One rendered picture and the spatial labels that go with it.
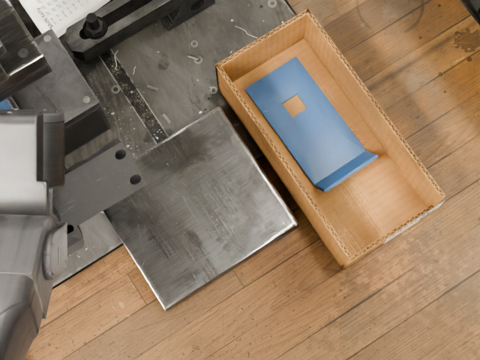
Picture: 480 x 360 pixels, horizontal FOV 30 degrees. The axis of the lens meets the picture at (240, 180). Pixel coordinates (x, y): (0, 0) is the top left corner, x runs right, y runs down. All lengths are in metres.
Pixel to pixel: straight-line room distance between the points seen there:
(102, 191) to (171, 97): 0.28
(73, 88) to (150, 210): 0.15
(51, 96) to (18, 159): 0.28
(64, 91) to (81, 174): 0.21
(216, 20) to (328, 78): 0.15
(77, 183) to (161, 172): 0.23
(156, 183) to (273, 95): 0.17
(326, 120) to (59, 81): 0.29
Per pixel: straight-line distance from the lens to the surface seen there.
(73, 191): 0.76
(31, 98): 0.96
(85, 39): 0.98
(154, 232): 0.96
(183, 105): 1.02
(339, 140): 1.00
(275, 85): 1.02
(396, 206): 0.99
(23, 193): 0.68
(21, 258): 0.62
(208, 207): 0.97
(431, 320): 0.98
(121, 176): 0.77
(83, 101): 0.95
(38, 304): 0.63
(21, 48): 0.81
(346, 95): 1.02
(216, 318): 0.96
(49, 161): 0.70
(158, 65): 1.04
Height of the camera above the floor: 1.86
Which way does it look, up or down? 75 degrees down
